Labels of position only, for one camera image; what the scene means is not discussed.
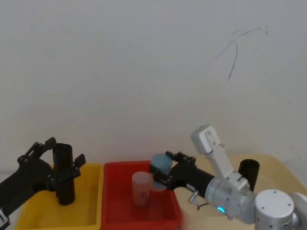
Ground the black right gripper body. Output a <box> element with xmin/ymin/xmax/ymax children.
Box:
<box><xmin>167</xmin><ymin>160</ymin><xmax>216</xmax><ymax>200</ymax></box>

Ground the black cylinder tube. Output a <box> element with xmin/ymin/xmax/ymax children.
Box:
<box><xmin>238</xmin><ymin>158</ymin><xmax>260</xmax><ymax>193</ymax></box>
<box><xmin>52</xmin><ymin>143</ymin><xmax>76</xmax><ymax>206</ymax></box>

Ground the red plastic bin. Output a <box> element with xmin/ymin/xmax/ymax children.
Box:
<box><xmin>100</xmin><ymin>161</ymin><xmax>183</xmax><ymax>230</ymax></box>

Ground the thin cable with silver plug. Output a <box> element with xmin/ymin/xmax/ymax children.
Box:
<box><xmin>188</xmin><ymin>189</ymin><xmax>210</xmax><ymax>211</ymax></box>

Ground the translucent pink cylinder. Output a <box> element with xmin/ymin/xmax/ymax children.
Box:
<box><xmin>131</xmin><ymin>171</ymin><xmax>154</xmax><ymax>207</ymax></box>

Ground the yellow plastic bin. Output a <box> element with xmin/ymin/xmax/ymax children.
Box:
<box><xmin>14</xmin><ymin>163</ymin><xmax>105</xmax><ymax>230</ymax></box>

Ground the blue cylinder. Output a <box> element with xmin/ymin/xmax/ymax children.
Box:
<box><xmin>151</xmin><ymin>153</ymin><xmax>174</xmax><ymax>193</ymax></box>

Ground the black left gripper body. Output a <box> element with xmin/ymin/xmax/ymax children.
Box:
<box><xmin>0</xmin><ymin>157</ymin><xmax>58</xmax><ymax>218</ymax></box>

